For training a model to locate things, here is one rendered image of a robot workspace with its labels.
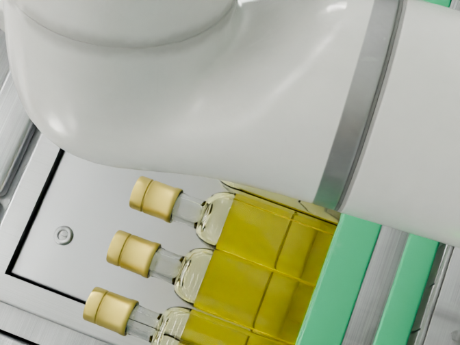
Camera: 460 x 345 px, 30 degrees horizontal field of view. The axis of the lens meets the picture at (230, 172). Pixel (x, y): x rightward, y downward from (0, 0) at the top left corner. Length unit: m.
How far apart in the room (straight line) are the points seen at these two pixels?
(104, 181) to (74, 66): 0.67
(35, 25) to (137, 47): 0.04
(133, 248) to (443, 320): 0.30
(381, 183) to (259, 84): 0.06
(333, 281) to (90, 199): 0.39
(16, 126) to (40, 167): 0.06
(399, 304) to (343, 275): 0.05
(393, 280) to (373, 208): 0.36
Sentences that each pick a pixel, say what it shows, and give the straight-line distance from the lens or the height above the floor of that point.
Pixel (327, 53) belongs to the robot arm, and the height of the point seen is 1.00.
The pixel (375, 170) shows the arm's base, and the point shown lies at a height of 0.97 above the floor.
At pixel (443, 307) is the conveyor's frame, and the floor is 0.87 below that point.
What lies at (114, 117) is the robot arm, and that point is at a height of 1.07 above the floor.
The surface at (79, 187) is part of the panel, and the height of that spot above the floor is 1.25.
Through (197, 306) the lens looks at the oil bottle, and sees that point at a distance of 0.81.
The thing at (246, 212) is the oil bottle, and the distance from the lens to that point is 0.81.
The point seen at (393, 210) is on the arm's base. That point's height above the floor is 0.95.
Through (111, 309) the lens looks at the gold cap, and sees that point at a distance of 0.82.
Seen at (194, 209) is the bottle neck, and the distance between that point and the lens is 0.83.
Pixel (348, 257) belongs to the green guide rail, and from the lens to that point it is 0.70.
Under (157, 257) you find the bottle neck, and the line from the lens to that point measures 0.82.
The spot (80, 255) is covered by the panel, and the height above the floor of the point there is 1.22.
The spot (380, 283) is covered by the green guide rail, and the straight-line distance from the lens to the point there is 0.70.
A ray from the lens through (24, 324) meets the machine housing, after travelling 1.01.
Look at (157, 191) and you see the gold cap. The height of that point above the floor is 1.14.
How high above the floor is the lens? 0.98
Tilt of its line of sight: 7 degrees up
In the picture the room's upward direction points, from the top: 70 degrees counter-clockwise
